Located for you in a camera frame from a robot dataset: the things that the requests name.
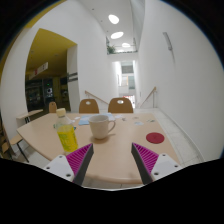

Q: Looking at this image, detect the left wooden stair handrail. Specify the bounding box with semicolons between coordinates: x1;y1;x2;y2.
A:
84;90;109;105

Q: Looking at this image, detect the hanging red white sign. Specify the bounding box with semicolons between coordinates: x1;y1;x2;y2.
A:
29;62;48;80

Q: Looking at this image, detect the wooden chair centre right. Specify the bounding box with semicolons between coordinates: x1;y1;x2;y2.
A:
108;97;133;113

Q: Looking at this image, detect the wooden chair at left edge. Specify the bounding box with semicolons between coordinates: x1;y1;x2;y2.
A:
0;113;30;163

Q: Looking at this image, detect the cream ceramic mug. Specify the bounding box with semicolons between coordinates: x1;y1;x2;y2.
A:
89;115;116;140

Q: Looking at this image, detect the wooden side bench table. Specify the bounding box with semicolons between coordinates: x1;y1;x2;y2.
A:
16;109;43;124

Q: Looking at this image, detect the small wooden chair far left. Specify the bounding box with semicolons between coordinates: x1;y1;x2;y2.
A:
49;102;57;113

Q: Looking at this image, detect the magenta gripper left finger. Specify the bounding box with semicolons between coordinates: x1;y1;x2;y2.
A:
43;142;95;186

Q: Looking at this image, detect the vending machine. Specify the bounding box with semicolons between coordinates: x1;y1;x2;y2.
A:
43;79;54;106

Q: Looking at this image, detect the right wooden stair handrail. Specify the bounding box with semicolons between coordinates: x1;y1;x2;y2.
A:
139;86;157;108

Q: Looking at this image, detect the small card on table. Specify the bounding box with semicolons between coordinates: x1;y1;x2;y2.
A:
134;121;144;126

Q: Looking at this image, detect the wooden chair centre left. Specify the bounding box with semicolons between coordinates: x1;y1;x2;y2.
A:
79;99;99;113

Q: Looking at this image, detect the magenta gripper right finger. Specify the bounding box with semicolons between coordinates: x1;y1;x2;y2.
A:
130;142;183;186

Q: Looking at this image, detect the wooden stair handrail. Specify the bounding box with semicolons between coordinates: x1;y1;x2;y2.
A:
139;86;157;108
84;90;109;105

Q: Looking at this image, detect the red round coaster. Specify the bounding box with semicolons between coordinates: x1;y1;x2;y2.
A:
146;132;165;144

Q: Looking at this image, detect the yellow drink plastic bottle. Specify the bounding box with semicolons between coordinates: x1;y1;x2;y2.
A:
55;108;78;154

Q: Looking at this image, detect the green potted plant on balcony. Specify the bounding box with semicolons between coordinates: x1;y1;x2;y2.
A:
107;45;116;55

